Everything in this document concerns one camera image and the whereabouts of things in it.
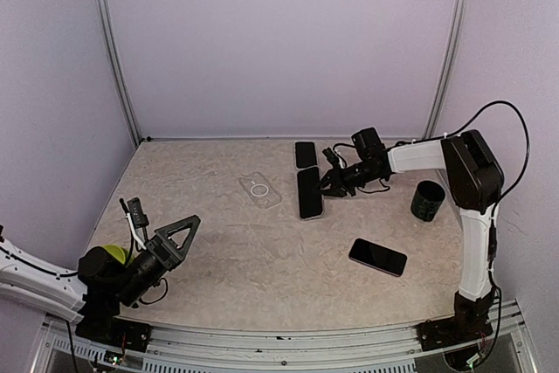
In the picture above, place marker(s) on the left aluminium frame post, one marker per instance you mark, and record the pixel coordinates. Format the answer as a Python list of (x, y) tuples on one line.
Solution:
[(117, 72)]

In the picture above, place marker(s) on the clear case with heart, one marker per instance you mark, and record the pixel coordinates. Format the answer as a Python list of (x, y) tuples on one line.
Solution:
[(259, 190)]

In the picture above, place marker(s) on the green plastic bowl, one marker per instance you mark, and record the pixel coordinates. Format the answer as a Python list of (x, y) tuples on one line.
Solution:
[(119, 253)]

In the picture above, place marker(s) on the aluminium frame post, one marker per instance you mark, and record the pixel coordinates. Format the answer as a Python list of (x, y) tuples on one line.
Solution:
[(117, 72), (444, 78)]

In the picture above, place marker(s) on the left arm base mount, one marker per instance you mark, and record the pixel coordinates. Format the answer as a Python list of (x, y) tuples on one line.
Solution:
[(102, 325)]

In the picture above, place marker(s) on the dark red phone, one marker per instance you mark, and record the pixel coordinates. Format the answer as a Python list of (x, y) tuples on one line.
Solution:
[(378, 257)]

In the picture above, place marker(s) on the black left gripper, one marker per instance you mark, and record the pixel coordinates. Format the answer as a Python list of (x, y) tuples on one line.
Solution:
[(163, 249)]

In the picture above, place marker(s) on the dark green mug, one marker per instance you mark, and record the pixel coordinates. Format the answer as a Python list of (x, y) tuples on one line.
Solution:
[(427, 199)]

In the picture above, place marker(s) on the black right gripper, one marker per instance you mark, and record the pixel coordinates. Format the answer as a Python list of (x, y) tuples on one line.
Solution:
[(334, 176)]

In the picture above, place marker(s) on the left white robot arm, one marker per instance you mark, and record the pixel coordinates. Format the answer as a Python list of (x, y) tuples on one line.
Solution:
[(102, 283)]

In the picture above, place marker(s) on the aluminium front rail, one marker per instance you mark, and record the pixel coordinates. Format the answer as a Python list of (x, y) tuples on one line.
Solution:
[(393, 348)]

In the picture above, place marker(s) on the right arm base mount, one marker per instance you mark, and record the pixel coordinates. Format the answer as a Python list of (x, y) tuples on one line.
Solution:
[(469, 322)]

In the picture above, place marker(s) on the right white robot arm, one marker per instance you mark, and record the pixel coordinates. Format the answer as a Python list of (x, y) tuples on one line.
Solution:
[(475, 183)]

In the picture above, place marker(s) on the right aluminium frame post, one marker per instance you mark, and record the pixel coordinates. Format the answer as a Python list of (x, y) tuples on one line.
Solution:
[(444, 78)]

